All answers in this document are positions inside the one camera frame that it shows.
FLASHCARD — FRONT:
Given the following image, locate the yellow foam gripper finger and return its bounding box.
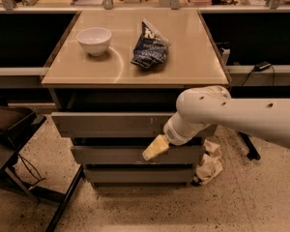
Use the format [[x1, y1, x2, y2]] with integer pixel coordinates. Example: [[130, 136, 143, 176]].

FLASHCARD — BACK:
[[142, 134, 169, 160]]

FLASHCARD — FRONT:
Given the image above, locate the grey top drawer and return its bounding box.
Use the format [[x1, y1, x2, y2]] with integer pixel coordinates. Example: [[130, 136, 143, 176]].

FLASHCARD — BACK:
[[51, 112, 173, 138]]

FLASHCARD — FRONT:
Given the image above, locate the grey drawer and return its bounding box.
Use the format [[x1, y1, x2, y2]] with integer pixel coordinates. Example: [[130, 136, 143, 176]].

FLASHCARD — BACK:
[[84, 168, 194, 185], [51, 112, 173, 138], [71, 146, 204, 164]]

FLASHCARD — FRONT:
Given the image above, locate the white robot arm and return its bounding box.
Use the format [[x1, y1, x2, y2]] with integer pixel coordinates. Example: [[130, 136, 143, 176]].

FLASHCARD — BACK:
[[142, 86, 290, 160]]

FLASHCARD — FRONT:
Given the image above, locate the grey bottom drawer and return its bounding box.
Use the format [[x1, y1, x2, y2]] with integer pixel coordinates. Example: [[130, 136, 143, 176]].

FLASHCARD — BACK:
[[84, 168, 194, 185]]

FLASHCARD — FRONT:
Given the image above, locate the grey middle drawer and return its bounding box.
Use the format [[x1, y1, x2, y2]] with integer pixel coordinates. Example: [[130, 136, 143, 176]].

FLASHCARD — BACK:
[[71, 146, 204, 164]]

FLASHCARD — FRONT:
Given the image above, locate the beige top drawer cabinet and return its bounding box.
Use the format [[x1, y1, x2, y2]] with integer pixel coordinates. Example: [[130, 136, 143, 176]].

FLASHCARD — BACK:
[[41, 8, 232, 114]]

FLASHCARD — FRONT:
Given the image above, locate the crumpled white cloth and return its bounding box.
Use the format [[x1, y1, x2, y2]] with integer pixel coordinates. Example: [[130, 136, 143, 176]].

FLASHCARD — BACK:
[[192, 140, 223, 186]]

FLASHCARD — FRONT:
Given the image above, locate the black metal stand leg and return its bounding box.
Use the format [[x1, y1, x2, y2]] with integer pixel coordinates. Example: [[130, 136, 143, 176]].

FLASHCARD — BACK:
[[239, 132, 261, 160]]

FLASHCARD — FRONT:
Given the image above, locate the blue crumpled chip bag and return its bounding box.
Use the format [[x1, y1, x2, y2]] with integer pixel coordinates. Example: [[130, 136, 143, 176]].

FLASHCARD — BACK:
[[130, 19, 170, 69]]

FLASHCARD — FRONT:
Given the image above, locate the white ceramic bowl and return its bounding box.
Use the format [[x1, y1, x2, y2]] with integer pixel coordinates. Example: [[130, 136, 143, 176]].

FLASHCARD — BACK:
[[76, 27, 112, 56]]

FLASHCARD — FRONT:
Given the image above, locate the black power adapter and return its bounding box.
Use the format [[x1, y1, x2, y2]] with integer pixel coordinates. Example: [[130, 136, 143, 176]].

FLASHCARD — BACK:
[[253, 61, 271, 72]]

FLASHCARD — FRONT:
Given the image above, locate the black chair at left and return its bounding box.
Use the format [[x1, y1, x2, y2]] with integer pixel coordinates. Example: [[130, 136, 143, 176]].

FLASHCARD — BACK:
[[0, 96, 45, 192]]

